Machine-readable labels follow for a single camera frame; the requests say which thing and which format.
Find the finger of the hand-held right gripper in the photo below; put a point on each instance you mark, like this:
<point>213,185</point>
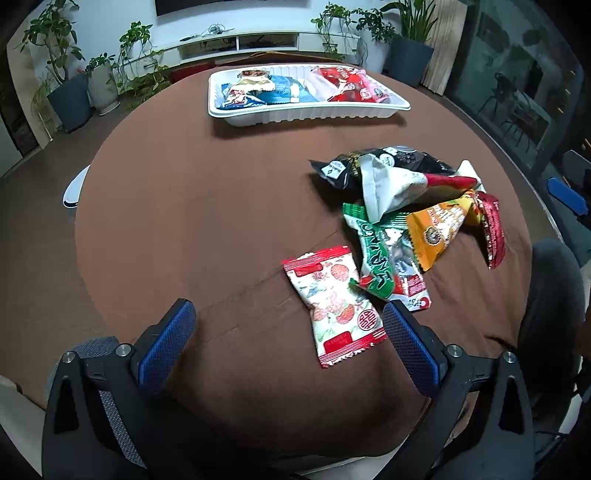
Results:
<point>564,194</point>

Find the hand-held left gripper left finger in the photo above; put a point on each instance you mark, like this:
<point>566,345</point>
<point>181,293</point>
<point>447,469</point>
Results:
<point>168,341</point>

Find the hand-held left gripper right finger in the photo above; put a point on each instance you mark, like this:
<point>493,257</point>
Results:
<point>408,344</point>

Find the dark red snack packet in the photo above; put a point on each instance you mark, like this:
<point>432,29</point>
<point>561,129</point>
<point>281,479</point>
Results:
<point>493,230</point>

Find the red and white snack packet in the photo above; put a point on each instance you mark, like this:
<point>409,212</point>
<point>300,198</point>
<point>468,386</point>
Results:
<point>334,304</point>

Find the green snack packet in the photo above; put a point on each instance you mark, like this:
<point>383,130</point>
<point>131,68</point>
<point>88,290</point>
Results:
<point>378,263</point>

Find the plain white snack packet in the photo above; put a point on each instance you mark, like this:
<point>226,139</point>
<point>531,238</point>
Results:
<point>470,173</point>

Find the orange snack packet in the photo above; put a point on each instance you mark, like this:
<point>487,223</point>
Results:
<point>436,228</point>

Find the white red-tipped snack packet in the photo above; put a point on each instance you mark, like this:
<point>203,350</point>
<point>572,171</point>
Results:
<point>392,184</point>

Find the black snack packet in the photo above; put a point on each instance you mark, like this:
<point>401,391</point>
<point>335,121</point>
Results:
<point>341,173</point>

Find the pink snack packet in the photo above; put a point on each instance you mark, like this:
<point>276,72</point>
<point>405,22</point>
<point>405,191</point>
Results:
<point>375,91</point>

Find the white plastic tray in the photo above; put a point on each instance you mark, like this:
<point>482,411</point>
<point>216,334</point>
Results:
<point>258,117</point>

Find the red chocolate snack packet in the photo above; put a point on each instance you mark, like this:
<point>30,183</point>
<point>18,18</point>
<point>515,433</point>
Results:
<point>339,81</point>

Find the blue cartoon snack packet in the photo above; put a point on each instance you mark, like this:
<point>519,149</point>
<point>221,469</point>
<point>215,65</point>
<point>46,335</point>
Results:
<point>238,99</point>

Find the light blue snack packet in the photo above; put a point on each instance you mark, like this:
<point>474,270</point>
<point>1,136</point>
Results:
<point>288,90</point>

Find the glass sliding door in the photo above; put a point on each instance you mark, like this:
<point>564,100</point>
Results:
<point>517,83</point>

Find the round brown covered table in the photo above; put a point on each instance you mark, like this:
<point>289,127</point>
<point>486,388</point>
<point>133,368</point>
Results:
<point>198,221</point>

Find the white seat edge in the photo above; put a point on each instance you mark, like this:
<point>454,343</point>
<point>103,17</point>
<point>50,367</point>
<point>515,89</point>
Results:
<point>18,415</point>

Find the white round bin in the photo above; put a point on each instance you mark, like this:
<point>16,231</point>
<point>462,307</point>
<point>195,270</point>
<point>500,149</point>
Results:
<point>75,189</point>

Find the beige curtain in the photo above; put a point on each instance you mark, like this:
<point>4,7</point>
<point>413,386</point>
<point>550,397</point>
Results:
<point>445,46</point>

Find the broad-leaf plant in blue pot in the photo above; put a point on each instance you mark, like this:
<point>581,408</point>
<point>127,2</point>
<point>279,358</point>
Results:
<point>411,57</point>

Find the leafy plant in white pot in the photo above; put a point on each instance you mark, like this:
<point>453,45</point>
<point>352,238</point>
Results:
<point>376,46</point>

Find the potted tree in blue pot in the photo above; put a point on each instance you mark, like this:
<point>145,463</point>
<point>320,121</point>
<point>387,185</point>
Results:
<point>69,101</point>

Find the plant in white ribbed pot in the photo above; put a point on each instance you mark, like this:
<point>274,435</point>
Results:
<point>104,87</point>

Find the red storage box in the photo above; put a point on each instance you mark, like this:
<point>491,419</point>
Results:
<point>187,73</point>

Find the trailing pothos plant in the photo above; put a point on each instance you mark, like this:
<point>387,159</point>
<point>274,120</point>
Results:
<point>138,69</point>

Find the trailing vine plant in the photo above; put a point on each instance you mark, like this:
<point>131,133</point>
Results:
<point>332,27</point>

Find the wooden chair back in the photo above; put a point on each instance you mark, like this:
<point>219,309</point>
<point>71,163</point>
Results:
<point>272,54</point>

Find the white television console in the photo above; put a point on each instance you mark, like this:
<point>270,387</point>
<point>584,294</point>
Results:
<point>277,41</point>

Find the wall television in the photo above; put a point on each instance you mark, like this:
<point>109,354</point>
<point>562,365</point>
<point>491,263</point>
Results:
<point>231,5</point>

